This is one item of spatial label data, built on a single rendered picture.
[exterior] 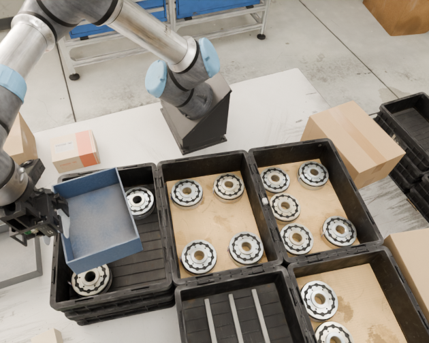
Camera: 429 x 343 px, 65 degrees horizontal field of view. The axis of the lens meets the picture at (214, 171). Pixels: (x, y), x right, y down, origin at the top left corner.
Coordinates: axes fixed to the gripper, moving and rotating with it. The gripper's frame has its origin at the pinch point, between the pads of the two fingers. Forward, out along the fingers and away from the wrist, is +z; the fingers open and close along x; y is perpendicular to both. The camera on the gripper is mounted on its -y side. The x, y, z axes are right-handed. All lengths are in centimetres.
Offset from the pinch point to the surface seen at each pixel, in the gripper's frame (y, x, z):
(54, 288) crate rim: 5.9, -10.6, 17.5
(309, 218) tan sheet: 7, 63, 37
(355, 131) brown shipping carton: -18, 98, 38
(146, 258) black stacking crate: 1.9, 11.0, 30.5
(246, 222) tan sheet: 1, 43, 34
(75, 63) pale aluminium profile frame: -193, -11, 99
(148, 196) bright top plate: -16.7, 17.3, 28.3
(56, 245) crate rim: -5.7, -8.9, 17.8
